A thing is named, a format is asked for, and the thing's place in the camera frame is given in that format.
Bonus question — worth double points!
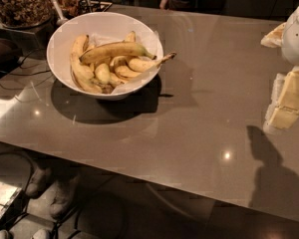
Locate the black cable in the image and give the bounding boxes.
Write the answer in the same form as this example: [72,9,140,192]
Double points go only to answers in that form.
[0,47,54,92]

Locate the white scoop handle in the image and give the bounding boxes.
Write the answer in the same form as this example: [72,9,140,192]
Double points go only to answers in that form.
[51,0,68,26]

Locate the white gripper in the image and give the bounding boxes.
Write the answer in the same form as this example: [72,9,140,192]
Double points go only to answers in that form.
[260,6,299,134]

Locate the dark round device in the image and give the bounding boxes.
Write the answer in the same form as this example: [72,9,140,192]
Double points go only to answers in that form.
[0,38,23,79]

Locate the metal box on floor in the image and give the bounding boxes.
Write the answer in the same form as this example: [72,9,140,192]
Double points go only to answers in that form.
[0,181,22,228]

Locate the small middle yellow banana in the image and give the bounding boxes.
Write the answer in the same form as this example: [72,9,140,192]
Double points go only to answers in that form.
[95,63,111,84]

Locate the back yellow banana tip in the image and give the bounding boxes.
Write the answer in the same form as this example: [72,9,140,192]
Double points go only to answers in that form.
[124,31,136,42]

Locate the white shoe tip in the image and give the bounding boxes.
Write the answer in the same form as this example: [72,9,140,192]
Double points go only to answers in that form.
[0,230,11,239]
[31,229,51,239]

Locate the glass jar of nuts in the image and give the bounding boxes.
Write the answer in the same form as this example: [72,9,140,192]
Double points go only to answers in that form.
[0,0,52,29]

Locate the dark snack tray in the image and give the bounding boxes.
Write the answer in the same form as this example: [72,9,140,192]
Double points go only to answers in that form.
[58,0,112,19]

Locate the left curved yellow banana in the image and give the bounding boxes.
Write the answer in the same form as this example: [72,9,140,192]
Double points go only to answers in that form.
[70,35,102,94]

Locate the long yellow banana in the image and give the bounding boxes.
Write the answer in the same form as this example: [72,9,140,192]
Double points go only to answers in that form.
[80,42,156,64]

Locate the lower middle yellow banana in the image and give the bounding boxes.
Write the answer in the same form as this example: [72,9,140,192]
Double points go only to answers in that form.
[115,66,140,79]

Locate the right banana with stem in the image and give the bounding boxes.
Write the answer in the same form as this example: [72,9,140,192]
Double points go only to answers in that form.
[127,52,176,73]

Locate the grey shoe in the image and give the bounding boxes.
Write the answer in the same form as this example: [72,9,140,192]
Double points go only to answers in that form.
[25,166,52,199]
[49,175,80,220]

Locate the white ceramic bowl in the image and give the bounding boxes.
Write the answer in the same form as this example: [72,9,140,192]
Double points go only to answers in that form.
[47,12,152,101]

